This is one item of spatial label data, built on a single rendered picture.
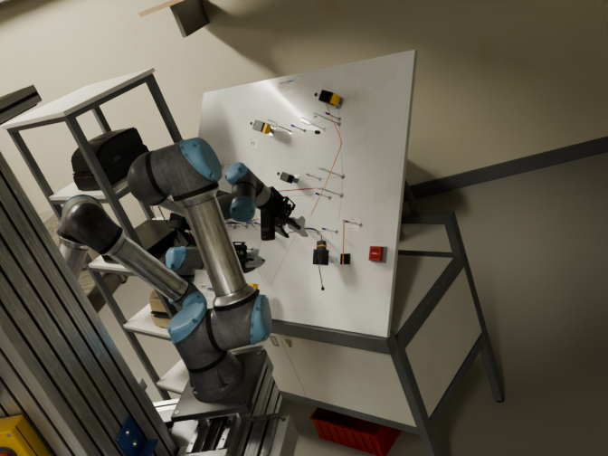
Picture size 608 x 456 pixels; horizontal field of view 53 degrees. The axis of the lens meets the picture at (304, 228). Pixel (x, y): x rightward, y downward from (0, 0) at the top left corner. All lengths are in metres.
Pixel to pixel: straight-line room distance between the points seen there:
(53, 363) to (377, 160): 1.33
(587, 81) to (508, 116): 0.58
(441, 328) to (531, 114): 2.78
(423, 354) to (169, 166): 1.27
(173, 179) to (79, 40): 3.96
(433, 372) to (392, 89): 1.07
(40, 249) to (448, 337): 1.61
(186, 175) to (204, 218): 0.11
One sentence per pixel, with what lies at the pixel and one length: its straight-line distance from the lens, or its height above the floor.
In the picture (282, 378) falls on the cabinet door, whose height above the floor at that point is 0.49.
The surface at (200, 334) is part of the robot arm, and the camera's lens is 1.56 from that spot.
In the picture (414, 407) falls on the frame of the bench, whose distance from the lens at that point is 2.35.
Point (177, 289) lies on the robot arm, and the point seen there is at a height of 1.34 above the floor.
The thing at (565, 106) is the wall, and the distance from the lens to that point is 4.94.
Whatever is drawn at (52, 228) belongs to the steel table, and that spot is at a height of 0.85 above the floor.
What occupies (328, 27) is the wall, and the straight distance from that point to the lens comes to 4.71.
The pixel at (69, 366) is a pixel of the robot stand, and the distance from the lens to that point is 1.42.
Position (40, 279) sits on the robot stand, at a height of 1.68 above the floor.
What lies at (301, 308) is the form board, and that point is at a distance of 2.34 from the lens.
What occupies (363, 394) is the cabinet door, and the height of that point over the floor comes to 0.51.
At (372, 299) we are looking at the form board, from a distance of 2.14.
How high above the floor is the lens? 2.10
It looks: 24 degrees down
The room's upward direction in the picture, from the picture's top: 21 degrees counter-clockwise
